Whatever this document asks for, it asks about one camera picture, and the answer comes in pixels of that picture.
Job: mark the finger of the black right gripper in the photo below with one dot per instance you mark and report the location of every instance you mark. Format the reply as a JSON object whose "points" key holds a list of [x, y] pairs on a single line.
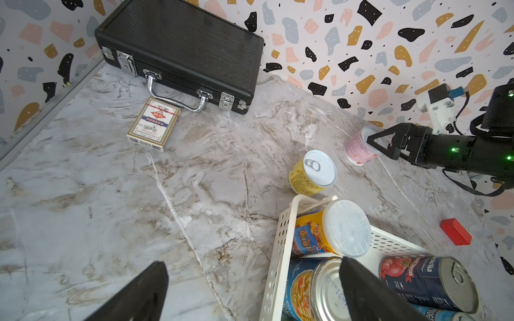
{"points": [[390, 142]]}

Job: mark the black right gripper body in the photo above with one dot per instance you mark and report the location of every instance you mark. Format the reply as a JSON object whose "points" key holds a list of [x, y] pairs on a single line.
{"points": [[491, 156]]}

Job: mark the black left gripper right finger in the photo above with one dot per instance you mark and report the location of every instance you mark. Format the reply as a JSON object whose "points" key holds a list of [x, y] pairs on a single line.
{"points": [[368, 298]]}

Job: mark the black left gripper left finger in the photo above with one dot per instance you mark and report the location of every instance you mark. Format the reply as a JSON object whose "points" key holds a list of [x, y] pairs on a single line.
{"points": [[142, 299]]}

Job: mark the pink small can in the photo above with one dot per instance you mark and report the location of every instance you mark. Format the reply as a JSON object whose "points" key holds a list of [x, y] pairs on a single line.
{"points": [[358, 151]]}

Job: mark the blue tin can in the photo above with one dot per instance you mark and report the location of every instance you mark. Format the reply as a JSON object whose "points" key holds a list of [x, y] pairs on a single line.
{"points": [[314, 290], [435, 314]]}

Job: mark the tall yellow orange can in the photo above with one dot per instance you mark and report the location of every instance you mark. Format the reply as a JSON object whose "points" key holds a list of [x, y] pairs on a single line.
{"points": [[340, 228]]}

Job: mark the dark tomato tin can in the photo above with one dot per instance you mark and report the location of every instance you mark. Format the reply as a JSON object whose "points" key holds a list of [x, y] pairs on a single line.
{"points": [[436, 282]]}

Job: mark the yellow pineapple small can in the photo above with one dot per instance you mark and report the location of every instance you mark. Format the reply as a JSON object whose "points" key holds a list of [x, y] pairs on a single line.
{"points": [[312, 174]]}

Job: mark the white plastic basket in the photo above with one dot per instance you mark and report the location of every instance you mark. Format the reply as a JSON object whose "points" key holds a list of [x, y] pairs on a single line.
{"points": [[383, 245]]}

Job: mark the red rectangular block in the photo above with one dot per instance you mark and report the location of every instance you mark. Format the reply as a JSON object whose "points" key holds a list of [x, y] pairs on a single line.
{"points": [[456, 232]]}

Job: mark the playing card box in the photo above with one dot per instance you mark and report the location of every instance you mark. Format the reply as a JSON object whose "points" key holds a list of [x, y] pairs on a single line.
{"points": [[154, 124]]}

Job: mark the black briefcase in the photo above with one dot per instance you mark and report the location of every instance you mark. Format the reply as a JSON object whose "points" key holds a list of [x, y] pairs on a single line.
{"points": [[188, 55]]}

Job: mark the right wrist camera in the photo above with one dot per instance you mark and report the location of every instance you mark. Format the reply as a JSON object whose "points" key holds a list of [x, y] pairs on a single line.
{"points": [[439, 104]]}

